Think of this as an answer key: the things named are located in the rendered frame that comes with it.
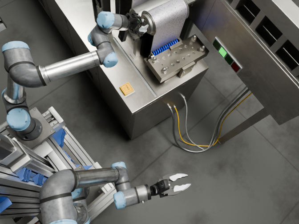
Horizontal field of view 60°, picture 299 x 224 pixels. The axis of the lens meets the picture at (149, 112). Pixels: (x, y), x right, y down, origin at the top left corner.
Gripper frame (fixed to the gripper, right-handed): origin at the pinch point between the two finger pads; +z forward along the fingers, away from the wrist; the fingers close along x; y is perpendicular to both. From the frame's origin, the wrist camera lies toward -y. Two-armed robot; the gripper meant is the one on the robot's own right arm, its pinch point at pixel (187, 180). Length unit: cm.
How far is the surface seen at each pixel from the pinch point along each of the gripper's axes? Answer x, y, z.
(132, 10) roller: -104, -11, 0
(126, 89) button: -70, 22, -12
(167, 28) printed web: -87, -10, 17
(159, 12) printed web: -90, -20, 12
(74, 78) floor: -148, 105, -50
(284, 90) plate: -27, -16, 60
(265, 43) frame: -48, -29, 54
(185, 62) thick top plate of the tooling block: -75, 11, 28
